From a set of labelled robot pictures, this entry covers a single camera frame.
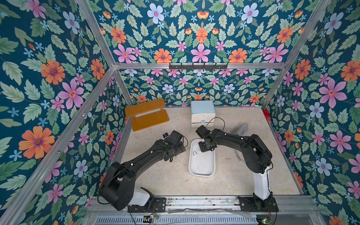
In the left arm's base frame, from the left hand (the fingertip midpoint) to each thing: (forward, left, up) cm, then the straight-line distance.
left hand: (180, 150), depth 87 cm
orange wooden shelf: (+33, +26, -8) cm, 43 cm away
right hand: (+4, -16, -7) cm, 18 cm away
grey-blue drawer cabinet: (+22, -17, +8) cm, 29 cm away
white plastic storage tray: (-8, -13, -7) cm, 16 cm away
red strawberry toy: (+31, -72, -7) cm, 79 cm away
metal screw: (-1, -9, -7) cm, 11 cm away
